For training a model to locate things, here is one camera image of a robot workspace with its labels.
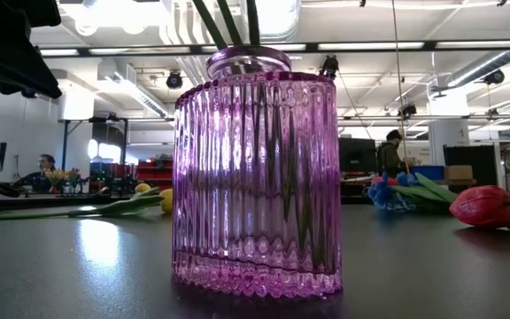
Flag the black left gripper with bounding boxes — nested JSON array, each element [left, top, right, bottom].
[[0, 24, 64, 99]]

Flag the yellow artificial tulip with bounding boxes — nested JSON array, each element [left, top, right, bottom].
[[129, 182, 162, 199], [0, 188, 174, 222]]

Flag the dark purple artificial tulip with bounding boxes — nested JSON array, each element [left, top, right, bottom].
[[191, 0, 228, 50]]

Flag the small blue flower sprig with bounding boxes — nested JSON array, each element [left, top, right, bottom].
[[363, 171, 424, 213]]

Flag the purple ribbed glass vase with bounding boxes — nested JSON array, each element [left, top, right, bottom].
[[171, 45, 344, 300]]

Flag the person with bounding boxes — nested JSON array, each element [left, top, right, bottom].
[[377, 128, 409, 178], [13, 153, 61, 194]]

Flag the yellow and red flower bunch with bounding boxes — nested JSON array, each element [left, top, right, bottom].
[[44, 167, 81, 191]]

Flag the red storage bins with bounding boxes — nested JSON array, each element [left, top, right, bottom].
[[135, 158, 174, 187]]

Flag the black overhead bar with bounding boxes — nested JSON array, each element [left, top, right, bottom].
[[37, 39, 510, 58]]

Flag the black monitor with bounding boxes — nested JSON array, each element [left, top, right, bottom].
[[337, 136, 378, 175]]

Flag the blue storage bin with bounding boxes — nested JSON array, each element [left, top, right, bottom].
[[409, 165, 445, 182]]

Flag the black table mat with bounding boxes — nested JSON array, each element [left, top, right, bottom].
[[0, 203, 510, 319]]

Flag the cardboard box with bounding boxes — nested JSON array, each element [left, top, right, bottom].
[[443, 164, 475, 182]]

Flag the black panel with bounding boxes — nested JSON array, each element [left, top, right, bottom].
[[442, 144, 499, 187]]

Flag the black metal stand frame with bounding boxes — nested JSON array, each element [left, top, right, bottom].
[[59, 115, 130, 172]]

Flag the black hanging camera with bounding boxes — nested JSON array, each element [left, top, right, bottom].
[[165, 70, 184, 90], [319, 53, 341, 81], [398, 102, 418, 120], [483, 68, 506, 86]]

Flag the thin tan hanging cord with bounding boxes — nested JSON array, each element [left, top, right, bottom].
[[390, 0, 411, 175]]

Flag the silver air duct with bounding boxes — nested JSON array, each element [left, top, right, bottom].
[[431, 26, 510, 97]]

